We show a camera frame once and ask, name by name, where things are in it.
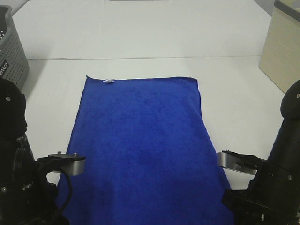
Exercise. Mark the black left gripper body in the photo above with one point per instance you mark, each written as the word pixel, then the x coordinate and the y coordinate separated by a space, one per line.
pixel 26 197

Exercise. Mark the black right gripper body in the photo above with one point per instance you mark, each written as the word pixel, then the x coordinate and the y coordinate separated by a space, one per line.
pixel 272 198

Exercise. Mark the blue microfibre towel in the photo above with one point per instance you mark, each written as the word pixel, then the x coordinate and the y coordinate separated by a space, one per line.
pixel 149 157

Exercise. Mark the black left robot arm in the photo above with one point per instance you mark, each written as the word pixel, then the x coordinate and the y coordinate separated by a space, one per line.
pixel 14 145

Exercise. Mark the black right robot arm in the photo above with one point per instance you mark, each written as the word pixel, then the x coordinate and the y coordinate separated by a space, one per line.
pixel 285 151

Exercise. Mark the grey perforated plastic basket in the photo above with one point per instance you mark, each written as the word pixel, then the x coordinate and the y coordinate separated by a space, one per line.
pixel 13 62

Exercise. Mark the beige storage box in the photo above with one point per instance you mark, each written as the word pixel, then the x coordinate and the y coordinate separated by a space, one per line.
pixel 280 59

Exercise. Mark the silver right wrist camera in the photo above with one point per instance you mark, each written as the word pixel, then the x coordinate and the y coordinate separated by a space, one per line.
pixel 248 164

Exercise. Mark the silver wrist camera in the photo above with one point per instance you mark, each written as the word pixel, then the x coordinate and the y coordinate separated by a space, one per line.
pixel 248 164
pixel 72 164

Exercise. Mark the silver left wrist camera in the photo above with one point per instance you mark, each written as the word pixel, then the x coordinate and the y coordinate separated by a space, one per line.
pixel 72 164

